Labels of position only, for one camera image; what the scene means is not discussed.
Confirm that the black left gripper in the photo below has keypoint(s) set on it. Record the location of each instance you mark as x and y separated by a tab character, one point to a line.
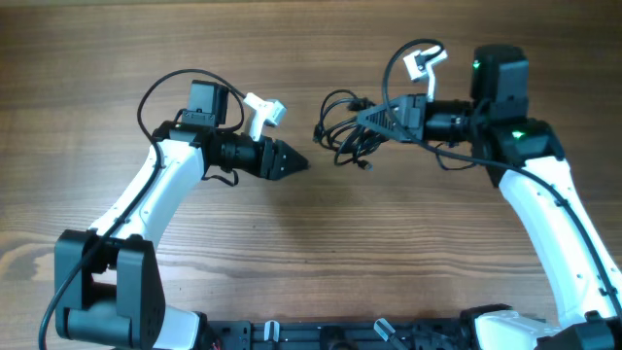
270	166

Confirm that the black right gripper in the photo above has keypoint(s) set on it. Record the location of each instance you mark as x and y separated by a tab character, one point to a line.
411	124

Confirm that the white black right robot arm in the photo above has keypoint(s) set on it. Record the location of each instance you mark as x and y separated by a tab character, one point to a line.
527	163

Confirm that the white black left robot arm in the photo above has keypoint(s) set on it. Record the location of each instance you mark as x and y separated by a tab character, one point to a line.
107	283

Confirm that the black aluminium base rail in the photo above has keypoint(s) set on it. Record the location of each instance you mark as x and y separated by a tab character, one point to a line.
442	333

